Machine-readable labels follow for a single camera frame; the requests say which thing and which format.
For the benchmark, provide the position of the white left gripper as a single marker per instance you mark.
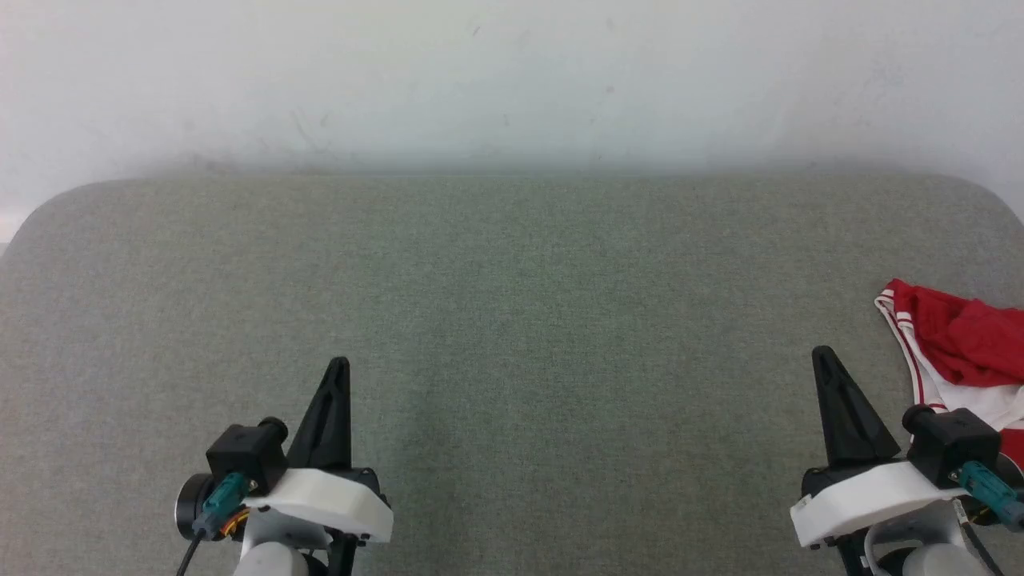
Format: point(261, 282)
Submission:
point(328, 504)

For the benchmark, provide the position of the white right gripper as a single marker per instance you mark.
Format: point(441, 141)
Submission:
point(864, 500)

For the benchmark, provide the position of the red and white jersey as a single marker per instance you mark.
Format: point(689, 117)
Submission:
point(972, 344)

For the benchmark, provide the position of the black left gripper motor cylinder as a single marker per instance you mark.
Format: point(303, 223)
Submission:
point(190, 506)

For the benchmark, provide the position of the grey fabric sofa cushion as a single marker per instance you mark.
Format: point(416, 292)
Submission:
point(520, 336)

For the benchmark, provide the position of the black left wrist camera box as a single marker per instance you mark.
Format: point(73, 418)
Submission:
point(246, 458)

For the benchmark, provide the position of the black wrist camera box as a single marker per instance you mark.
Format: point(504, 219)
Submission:
point(246, 458)
point(952, 444)

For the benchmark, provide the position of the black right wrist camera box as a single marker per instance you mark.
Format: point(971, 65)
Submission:
point(952, 444)

